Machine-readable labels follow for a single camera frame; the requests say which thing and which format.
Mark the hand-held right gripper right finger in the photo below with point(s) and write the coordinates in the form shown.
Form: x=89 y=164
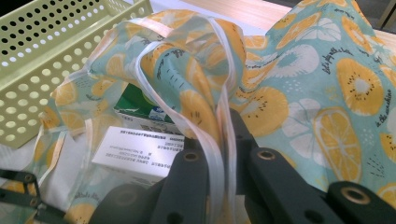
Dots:
x=271 y=186

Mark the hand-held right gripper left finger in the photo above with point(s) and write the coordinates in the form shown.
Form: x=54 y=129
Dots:
x=186 y=180

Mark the long white and green box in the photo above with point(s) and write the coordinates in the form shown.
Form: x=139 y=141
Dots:
x=134 y=152

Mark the orange fruit print cloth bag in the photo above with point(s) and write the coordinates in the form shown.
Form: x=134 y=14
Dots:
x=311 y=93

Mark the pale green perforated plastic basket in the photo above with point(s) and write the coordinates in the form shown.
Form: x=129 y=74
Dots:
x=40 y=56

